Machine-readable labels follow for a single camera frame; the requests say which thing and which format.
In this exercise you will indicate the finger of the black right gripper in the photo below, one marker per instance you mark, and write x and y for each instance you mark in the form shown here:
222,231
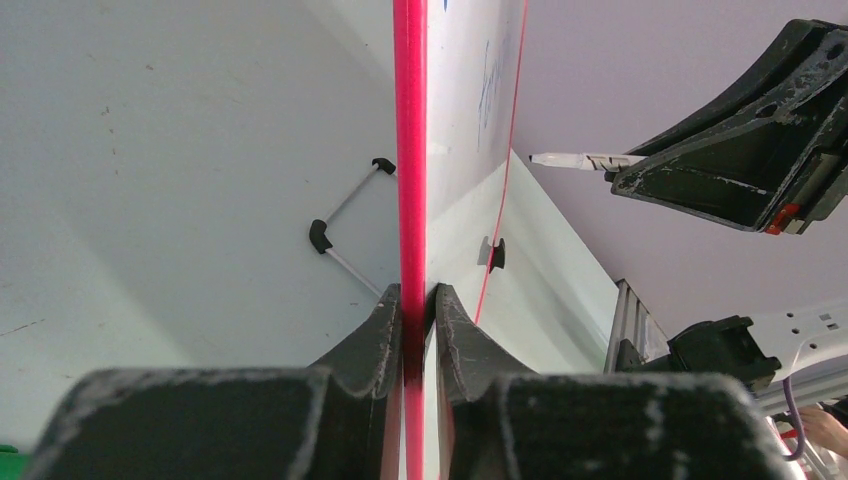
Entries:
776,166
796,42

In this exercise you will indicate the green cap marker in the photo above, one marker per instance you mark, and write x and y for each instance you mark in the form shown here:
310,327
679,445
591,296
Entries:
12,463

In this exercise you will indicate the aluminium frame profile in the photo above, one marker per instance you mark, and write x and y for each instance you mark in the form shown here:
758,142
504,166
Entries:
635,338

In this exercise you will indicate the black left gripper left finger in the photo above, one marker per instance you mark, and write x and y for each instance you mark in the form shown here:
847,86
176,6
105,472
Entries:
337,418

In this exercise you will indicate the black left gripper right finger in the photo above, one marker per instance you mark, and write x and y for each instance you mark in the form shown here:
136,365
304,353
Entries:
498,419

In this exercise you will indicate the pink framed whiteboard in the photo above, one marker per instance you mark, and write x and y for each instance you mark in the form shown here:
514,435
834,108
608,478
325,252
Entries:
456,69

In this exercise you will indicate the black whiteboard right foot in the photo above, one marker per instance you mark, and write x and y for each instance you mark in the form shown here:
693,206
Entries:
497,256

